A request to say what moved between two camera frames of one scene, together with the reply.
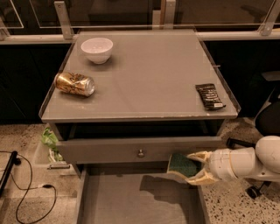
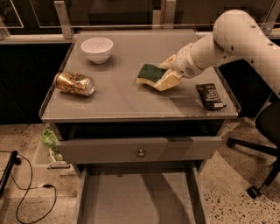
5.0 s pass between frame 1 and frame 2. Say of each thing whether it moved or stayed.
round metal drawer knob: stayed
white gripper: moved
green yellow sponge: moved
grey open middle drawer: stayed
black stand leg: stayed
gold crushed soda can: stayed
